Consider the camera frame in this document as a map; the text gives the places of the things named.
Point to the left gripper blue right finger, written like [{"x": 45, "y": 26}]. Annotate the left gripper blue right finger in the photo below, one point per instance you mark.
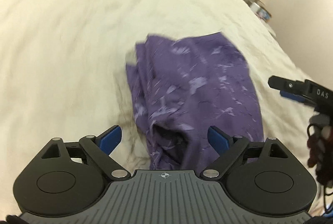
[{"x": 229, "y": 150}]

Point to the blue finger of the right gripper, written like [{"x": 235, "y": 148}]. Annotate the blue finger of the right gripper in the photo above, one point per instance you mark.
[
  {"x": 289, "y": 86},
  {"x": 301, "y": 97}
]

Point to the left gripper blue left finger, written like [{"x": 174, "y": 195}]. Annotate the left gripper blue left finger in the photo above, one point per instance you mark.
[{"x": 97, "y": 150}]

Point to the purple patterned garment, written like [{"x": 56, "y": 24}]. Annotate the purple patterned garment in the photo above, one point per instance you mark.
[{"x": 182, "y": 87}]

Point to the cream floral bedspread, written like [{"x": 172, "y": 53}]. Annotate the cream floral bedspread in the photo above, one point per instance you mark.
[{"x": 63, "y": 73}]

